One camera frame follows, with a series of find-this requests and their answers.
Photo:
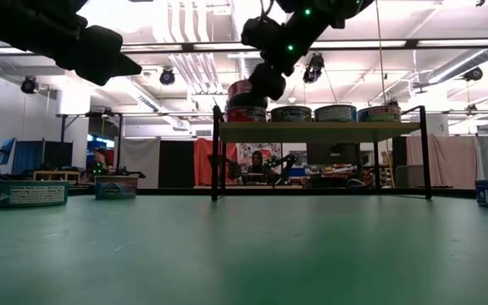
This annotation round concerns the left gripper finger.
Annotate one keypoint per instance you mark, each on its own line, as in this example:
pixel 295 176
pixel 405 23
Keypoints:
pixel 100 76
pixel 100 48

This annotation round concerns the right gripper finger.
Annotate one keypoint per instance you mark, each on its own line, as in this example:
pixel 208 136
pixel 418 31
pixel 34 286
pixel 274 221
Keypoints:
pixel 269 80

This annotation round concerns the silver lid pink label can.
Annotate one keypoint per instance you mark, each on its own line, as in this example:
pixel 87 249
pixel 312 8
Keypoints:
pixel 237 89

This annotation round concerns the silver lid green label can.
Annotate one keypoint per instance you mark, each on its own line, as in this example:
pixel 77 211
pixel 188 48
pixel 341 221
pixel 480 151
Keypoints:
pixel 290 114
pixel 381 114

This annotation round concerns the silver lid red label can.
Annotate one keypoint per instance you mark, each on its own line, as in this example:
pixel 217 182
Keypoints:
pixel 247 115

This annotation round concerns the teal label barcode can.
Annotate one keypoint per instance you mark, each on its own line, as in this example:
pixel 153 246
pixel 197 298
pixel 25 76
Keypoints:
pixel 335 114

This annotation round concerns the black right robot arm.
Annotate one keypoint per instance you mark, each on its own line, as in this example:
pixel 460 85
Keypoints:
pixel 345 6

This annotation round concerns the background black robot arm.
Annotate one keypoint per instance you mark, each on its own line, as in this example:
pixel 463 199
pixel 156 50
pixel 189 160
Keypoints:
pixel 227 165
pixel 284 163

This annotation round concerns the ceiling air vent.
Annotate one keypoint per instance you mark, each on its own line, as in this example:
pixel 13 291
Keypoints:
pixel 245 68

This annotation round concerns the black ceiling spotlight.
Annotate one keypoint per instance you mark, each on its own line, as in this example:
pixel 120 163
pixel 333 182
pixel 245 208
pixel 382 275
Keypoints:
pixel 314 70
pixel 29 84
pixel 167 76
pixel 473 74

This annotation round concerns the black metal rack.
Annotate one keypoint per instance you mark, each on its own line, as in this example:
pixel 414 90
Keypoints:
pixel 119 140

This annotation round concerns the white printed cloth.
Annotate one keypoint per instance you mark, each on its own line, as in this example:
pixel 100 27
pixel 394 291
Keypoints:
pixel 269 149

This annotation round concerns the person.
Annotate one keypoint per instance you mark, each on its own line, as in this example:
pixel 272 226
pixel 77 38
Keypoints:
pixel 257 167

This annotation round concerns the plain white sheet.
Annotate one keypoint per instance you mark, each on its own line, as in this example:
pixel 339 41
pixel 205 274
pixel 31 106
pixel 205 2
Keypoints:
pixel 142 156

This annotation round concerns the background robot green lights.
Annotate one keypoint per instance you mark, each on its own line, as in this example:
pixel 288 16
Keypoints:
pixel 100 169

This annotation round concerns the black cabinet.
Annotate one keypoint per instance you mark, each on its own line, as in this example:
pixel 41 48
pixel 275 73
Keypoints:
pixel 333 154

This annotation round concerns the orange red cloth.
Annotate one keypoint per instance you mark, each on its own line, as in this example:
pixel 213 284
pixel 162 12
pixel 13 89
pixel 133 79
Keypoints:
pixel 203 161

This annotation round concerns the wooden crate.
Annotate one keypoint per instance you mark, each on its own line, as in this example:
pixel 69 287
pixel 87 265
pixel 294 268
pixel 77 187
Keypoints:
pixel 57 174

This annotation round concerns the blue cloth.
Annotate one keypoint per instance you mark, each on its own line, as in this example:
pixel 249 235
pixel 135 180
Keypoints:
pixel 28 159

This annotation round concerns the black overhead beam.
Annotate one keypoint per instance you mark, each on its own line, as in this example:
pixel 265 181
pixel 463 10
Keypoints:
pixel 412 43

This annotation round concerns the gold lid blue label can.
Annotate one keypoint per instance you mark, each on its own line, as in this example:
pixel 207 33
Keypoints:
pixel 116 188

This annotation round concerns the black panel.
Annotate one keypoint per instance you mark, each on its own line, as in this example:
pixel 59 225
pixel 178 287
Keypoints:
pixel 176 163

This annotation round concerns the blue tilted monitor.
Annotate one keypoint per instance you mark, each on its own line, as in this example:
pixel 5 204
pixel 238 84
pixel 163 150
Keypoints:
pixel 6 150

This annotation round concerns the silver lid teal white can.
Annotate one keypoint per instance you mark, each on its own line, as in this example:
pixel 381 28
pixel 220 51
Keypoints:
pixel 30 194

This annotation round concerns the grey box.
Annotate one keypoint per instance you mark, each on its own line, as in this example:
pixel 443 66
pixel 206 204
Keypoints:
pixel 409 173

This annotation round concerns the green table mat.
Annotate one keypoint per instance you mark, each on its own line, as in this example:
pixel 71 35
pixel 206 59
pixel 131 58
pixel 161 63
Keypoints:
pixel 244 262

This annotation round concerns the pink patterned cloth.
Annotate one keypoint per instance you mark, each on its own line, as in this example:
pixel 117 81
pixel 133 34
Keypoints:
pixel 447 159

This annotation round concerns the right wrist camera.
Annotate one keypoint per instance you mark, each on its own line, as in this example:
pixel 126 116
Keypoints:
pixel 261 31

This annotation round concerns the wooden shelf black metal frame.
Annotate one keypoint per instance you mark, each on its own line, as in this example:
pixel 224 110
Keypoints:
pixel 312 132

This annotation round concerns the black aluminium table frame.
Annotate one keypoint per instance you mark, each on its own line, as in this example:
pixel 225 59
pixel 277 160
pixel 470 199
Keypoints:
pixel 269 192

